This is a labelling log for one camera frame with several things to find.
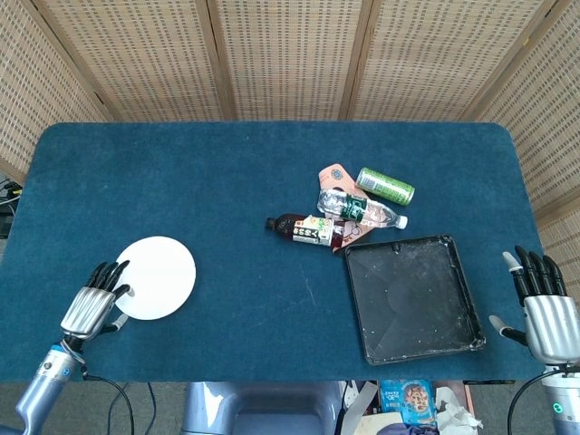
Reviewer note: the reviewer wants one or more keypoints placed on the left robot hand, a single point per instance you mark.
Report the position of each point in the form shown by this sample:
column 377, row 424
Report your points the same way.
column 88, row 307

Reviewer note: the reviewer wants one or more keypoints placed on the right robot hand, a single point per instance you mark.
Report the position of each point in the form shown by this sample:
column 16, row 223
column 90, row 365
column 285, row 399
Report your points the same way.
column 546, row 317

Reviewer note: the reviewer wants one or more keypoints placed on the white round plate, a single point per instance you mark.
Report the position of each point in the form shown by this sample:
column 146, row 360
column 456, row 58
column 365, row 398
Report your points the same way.
column 156, row 277

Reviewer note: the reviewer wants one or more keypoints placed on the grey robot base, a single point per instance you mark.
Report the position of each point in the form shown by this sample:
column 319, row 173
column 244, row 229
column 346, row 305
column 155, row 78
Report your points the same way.
column 260, row 408

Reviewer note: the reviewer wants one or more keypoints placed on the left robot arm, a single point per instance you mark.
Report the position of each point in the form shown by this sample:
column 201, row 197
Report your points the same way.
column 43, row 380

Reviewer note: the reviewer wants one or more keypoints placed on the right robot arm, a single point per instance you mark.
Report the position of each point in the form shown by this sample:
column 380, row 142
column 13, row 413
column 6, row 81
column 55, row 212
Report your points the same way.
column 564, row 399

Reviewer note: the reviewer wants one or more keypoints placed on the black rectangular tray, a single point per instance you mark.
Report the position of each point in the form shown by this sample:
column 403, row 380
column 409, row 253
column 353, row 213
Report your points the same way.
column 413, row 296

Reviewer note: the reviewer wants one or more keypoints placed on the crumpled white paper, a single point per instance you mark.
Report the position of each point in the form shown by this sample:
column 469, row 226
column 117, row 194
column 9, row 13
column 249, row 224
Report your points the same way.
column 455, row 412

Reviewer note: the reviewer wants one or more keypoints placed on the blue cookie box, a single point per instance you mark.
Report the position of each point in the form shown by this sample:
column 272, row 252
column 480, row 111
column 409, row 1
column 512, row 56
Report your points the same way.
column 408, row 402

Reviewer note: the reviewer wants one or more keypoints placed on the blue table mat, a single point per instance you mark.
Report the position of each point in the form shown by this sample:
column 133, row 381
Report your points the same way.
column 226, row 204

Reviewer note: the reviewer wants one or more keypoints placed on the green drink can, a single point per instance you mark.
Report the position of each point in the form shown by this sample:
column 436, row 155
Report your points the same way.
column 385, row 186

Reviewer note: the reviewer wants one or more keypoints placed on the white ribbon strip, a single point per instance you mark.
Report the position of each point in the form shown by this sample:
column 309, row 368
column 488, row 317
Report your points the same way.
column 358, row 408

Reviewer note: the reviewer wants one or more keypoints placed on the clear plastic water bottle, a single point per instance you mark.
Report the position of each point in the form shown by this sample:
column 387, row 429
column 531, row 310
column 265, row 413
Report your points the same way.
column 358, row 209

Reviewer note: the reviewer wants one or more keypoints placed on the dark tea bottle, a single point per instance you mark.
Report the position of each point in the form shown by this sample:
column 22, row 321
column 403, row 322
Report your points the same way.
column 308, row 230

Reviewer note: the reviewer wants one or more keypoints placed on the pink snack packet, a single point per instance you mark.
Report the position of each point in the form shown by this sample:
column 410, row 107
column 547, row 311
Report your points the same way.
column 337, row 181

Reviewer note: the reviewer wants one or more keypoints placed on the woven folding screen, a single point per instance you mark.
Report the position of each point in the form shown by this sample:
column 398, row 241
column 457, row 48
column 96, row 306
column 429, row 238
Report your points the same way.
column 290, row 59

